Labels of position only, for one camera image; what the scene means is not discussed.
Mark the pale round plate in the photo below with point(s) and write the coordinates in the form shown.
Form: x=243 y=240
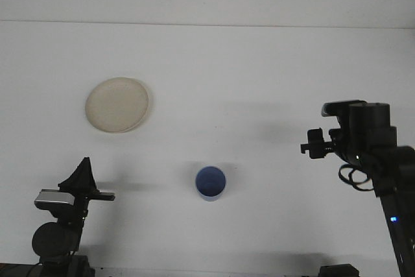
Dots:
x=116 y=105

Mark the pale blue cup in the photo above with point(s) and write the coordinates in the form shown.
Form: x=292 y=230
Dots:
x=210 y=181

